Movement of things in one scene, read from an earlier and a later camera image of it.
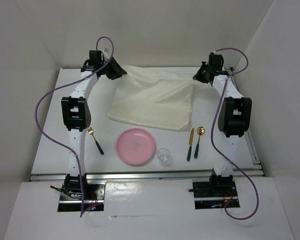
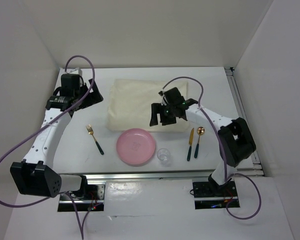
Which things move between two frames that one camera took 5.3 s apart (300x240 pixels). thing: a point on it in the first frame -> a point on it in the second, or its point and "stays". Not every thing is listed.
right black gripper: (198, 77) -> (158, 108)
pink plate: (135, 146) stays
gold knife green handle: (190, 144) stays
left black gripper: (115, 69) -> (93, 97)
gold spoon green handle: (200, 131) stays
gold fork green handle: (91, 132) stays
